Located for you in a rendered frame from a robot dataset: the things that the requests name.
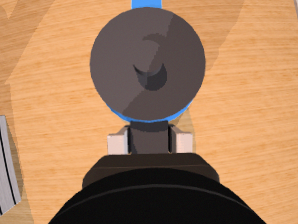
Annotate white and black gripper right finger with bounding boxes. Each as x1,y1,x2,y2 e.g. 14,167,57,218
168,124,193,153

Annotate blue kettle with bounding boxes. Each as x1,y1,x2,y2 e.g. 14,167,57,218
89,0,206,154

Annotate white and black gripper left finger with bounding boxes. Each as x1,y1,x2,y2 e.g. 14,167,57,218
107,125,131,155

